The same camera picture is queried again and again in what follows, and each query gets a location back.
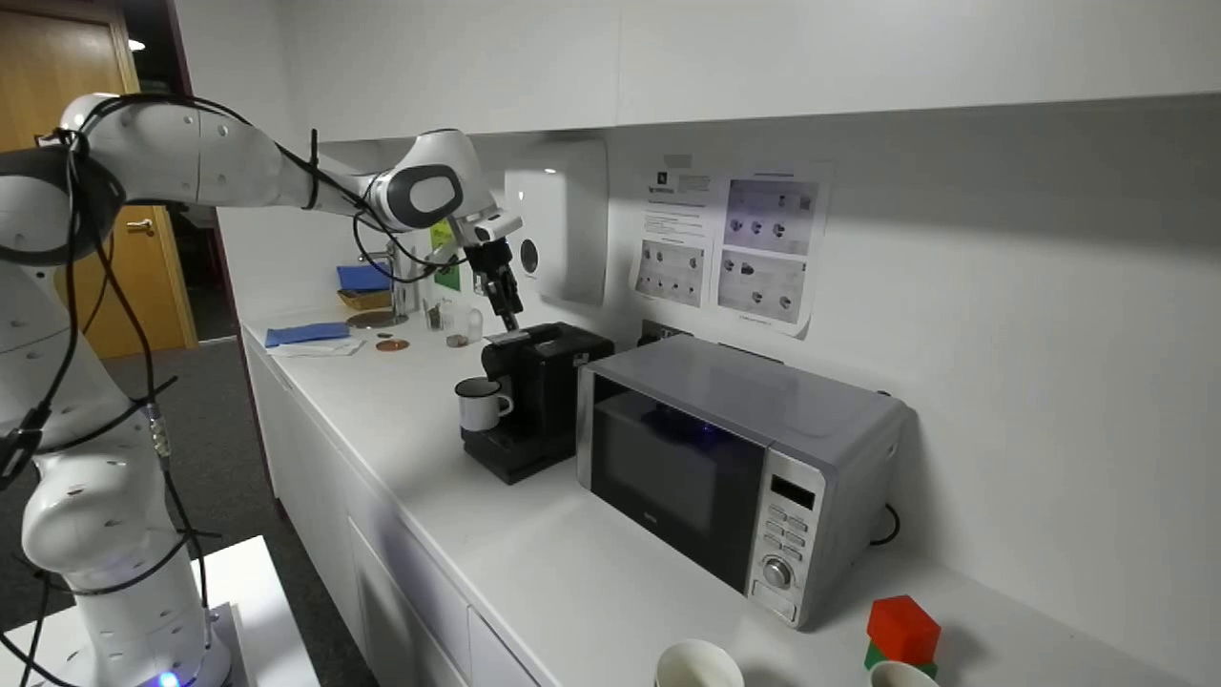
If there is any black coffee maker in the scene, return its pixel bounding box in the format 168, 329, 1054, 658
458, 322, 621, 490

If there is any clear drinking glass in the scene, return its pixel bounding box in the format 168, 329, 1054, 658
439, 294, 489, 352

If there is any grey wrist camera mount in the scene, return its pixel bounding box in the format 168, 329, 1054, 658
449, 205, 526, 252

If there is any white rounded cup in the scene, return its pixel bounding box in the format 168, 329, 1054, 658
649, 637, 747, 687

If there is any brown board stack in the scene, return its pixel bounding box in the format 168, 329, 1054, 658
341, 290, 401, 323

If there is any white wall cabinet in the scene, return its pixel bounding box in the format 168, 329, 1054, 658
302, 0, 1221, 146

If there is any white enamel cup blue rim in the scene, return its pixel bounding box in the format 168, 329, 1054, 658
449, 374, 518, 436

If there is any flat blue cloth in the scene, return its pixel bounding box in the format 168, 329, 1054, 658
262, 317, 355, 352

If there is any white wall dispenser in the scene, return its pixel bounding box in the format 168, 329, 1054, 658
504, 165, 574, 304

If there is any blue sponge block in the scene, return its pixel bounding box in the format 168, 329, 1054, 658
336, 258, 396, 296

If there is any red block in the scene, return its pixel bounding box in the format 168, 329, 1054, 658
868, 591, 948, 669

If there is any wooden door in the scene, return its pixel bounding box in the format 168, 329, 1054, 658
0, 0, 204, 361

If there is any white bowl edge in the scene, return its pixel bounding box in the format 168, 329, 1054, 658
868, 658, 943, 687

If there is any silver microwave oven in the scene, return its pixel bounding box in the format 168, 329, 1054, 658
574, 332, 921, 632

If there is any white base cabinet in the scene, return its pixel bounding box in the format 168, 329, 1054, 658
242, 338, 546, 687

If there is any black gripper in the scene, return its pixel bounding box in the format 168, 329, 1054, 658
463, 236, 532, 334

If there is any green block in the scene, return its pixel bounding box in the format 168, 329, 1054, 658
863, 640, 938, 680

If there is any white robot mounting table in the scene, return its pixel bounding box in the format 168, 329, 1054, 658
0, 529, 321, 687

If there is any instruction poster with text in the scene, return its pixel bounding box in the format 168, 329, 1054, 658
630, 165, 724, 317

